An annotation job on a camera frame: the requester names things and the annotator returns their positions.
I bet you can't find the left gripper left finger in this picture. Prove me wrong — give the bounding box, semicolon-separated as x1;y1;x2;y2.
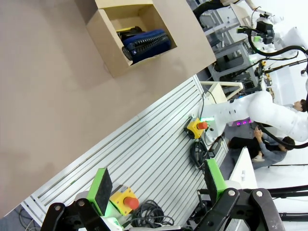
39;167;114;231

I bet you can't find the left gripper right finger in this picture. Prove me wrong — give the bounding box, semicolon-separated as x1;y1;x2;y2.
197;158;286;231

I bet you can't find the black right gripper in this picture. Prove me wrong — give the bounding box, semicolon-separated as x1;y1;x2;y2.
236;21;275;45

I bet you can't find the navy blue pencil case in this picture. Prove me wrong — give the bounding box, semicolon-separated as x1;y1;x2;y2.
121;28;172;64

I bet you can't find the brown cardboard box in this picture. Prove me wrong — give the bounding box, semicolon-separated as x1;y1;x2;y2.
86;0;178;79

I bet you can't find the yellow emergency stop button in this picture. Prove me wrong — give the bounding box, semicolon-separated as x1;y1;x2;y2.
109;186;140;216
184;117;209;140

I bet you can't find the grey metal rack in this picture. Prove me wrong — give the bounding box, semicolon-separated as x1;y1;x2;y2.
199;9;262;93

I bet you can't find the white cabinet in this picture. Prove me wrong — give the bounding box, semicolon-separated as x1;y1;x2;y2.
228;146;258;191

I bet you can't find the person in grey sweater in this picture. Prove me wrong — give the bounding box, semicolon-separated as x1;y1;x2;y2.
228;127;296;169

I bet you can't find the cream wooden stand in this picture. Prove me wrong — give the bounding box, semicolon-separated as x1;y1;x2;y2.
199;81;244;104

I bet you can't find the person with black hair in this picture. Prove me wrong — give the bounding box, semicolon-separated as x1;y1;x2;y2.
290;98;308;114

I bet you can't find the black cable bundle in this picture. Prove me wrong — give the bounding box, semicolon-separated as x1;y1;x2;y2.
125;199;175;228
190;141;210;169

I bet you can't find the aluminium slotted base plate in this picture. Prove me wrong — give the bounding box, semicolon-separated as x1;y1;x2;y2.
20;74;229;231

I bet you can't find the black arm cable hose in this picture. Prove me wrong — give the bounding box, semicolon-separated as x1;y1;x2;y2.
246;28;308;151

